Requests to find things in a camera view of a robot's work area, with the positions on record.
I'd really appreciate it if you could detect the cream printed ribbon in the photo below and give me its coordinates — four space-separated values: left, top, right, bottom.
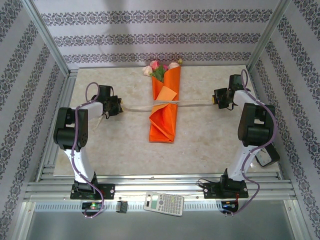
96 98 216 130

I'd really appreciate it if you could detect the orange wrapping paper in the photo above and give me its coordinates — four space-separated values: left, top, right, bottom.
148 66 182 144

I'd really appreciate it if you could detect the artificial rose bouquet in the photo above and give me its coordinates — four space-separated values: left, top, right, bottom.
142 58 183 83

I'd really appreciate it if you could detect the black alarm clock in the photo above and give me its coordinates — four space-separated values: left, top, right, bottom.
254 142 281 168

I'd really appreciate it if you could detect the small black connector block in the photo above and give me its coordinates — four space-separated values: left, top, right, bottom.
115 200 128 213

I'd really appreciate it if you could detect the grey scientific calculator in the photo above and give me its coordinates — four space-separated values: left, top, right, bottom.
143 191 185 218

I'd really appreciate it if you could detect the aluminium side rail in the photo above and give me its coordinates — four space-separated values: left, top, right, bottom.
36 69 78 182
249 67 285 180

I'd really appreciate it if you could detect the aluminium frame post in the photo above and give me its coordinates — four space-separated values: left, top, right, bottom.
246 0 292 72
21 0 71 77

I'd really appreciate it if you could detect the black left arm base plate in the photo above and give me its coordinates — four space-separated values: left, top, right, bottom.
70 183 116 200

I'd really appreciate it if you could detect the aluminium mounting rail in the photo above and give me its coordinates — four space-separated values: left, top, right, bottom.
23 174 298 201

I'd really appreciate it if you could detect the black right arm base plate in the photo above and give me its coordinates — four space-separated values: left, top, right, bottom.
203 181 249 200

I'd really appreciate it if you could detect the slotted metal cable tray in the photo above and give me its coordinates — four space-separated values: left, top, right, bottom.
33 201 242 213

